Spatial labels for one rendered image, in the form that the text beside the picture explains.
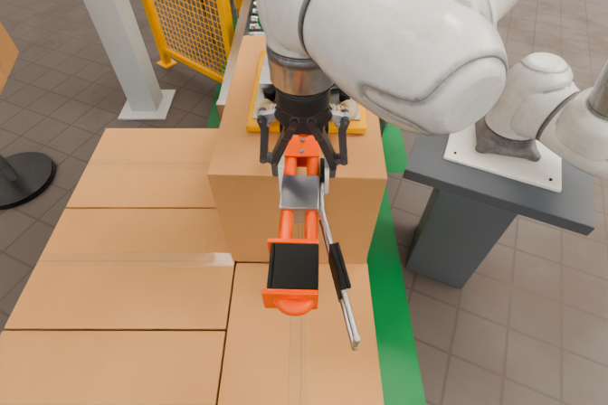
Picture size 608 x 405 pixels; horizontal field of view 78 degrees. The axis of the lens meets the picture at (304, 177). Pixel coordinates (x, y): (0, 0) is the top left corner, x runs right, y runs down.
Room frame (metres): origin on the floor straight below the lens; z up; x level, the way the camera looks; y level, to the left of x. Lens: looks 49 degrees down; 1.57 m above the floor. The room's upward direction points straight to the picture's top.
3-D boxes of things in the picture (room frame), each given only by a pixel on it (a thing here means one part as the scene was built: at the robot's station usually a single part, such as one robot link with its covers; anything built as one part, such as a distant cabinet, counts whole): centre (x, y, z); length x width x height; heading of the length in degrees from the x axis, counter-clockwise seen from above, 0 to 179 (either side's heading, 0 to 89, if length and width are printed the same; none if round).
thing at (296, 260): (0.24, 0.02, 1.08); 0.08 x 0.07 x 0.05; 178
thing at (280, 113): (0.43, 0.00, 1.23); 0.08 x 0.07 x 0.09; 88
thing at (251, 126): (0.84, 0.08, 0.97); 0.34 x 0.10 x 0.05; 178
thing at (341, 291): (0.30, -0.05, 1.08); 0.31 x 0.03 x 0.05; 11
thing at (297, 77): (0.43, 0.00, 1.30); 0.09 x 0.09 x 0.06
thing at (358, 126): (0.84, -0.11, 0.97); 0.34 x 0.10 x 0.05; 178
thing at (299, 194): (0.37, 0.01, 1.07); 0.07 x 0.07 x 0.04; 88
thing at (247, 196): (0.84, 0.01, 0.74); 0.60 x 0.40 x 0.40; 178
